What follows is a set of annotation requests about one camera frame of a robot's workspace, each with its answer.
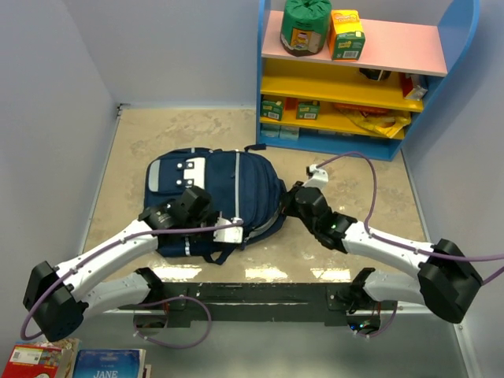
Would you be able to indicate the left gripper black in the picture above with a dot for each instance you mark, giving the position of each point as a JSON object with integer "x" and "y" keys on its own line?
{"x": 213, "y": 216}

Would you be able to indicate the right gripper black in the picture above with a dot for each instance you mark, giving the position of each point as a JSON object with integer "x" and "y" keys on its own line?
{"x": 289, "y": 199}

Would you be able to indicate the navy blue school backpack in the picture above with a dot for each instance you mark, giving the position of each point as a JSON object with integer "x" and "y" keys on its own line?
{"x": 241, "y": 183}

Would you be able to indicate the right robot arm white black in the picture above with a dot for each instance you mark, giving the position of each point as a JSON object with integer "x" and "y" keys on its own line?
{"x": 438, "y": 276}

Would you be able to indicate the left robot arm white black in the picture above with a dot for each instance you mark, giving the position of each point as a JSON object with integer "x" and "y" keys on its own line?
{"x": 60, "y": 297}

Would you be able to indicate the yellow snack bag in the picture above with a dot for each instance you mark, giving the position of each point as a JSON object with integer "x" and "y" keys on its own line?
{"x": 385, "y": 122}

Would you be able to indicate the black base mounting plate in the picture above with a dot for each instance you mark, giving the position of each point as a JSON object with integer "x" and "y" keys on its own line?
{"x": 326, "y": 303}

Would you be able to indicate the right small green box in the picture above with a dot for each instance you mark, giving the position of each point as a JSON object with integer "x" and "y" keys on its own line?
{"x": 308, "y": 110}

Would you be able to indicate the small green box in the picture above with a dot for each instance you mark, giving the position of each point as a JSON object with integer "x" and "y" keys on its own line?
{"x": 272, "y": 107}
{"x": 308, "y": 110}

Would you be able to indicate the left small green box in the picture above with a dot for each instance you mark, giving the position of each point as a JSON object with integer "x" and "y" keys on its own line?
{"x": 272, "y": 107}

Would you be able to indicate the colourful blue toy shelf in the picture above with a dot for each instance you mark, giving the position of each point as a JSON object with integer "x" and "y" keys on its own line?
{"x": 434, "y": 51}

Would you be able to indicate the red white packet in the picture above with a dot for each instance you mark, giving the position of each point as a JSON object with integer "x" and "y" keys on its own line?
{"x": 414, "y": 86}

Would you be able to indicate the orange green carton box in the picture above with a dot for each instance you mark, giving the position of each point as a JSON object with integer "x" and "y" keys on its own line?
{"x": 346, "y": 37}

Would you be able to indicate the blue Jane book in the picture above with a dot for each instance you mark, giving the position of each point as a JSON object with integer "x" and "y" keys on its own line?
{"x": 111, "y": 363}

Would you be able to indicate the green wrapped tissue roll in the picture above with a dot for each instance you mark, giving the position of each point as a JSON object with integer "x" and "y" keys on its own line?
{"x": 305, "y": 26}

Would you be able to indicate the red book bottom left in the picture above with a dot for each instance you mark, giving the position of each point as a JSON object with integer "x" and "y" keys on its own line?
{"x": 42, "y": 359}

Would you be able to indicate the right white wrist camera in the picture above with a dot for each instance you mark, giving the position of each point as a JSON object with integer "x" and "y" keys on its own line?
{"x": 317, "y": 177}

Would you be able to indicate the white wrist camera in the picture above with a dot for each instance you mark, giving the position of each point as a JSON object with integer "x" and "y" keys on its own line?
{"x": 317, "y": 177}
{"x": 228, "y": 231}

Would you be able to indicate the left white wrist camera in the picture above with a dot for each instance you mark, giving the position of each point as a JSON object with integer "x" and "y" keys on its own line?
{"x": 228, "y": 231}

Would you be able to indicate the aluminium rail frame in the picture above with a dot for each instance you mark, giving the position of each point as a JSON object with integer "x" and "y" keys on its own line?
{"x": 408, "y": 204}

